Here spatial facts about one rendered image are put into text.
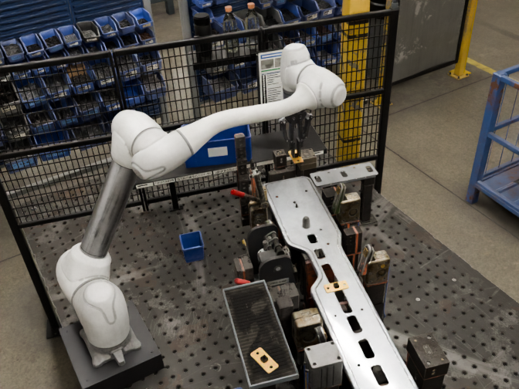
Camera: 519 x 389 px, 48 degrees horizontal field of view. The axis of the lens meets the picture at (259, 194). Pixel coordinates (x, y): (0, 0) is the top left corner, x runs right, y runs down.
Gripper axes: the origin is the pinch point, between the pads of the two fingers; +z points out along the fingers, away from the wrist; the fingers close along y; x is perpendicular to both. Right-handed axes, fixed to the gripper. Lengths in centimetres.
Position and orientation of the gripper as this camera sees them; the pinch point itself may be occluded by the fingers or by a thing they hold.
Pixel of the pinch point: (296, 147)
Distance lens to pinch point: 224.2
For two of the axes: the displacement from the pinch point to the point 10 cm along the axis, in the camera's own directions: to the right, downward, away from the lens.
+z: 0.5, 7.8, 6.2
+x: -2.5, -5.9, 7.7
